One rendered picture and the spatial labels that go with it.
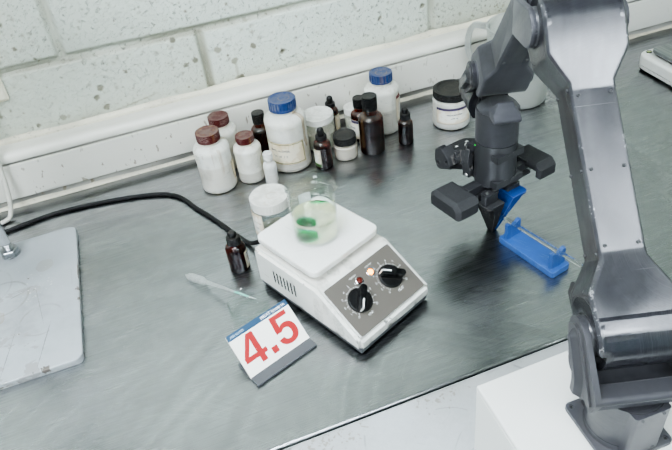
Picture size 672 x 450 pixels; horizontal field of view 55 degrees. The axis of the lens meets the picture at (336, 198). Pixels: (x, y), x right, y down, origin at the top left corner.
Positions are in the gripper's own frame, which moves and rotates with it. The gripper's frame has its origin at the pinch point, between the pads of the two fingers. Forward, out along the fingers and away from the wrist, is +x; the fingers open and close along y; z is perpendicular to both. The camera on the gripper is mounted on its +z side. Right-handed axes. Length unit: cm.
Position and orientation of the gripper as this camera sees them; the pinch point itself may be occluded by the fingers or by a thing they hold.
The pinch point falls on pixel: (492, 210)
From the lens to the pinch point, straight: 96.7
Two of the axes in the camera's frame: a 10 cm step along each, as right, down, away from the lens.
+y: -8.4, 3.8, -3.9
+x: 1.0, 8.1, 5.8
